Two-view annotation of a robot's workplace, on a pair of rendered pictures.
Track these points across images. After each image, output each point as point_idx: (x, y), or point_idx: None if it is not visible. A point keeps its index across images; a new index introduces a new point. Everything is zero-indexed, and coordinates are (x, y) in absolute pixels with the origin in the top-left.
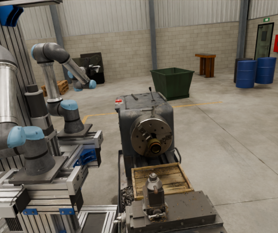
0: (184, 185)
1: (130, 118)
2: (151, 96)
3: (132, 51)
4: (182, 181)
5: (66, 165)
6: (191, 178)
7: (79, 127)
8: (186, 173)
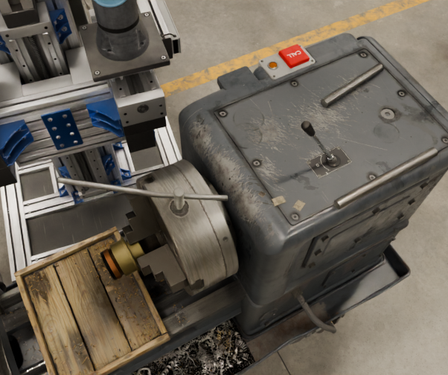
0: (82, 370)
1: (191, 143)
2: (387, 136)
3: None
4: (95, 361)
5: (15, 107)
6: (416, 374)
7: (113, 50)
8: (432, 353)
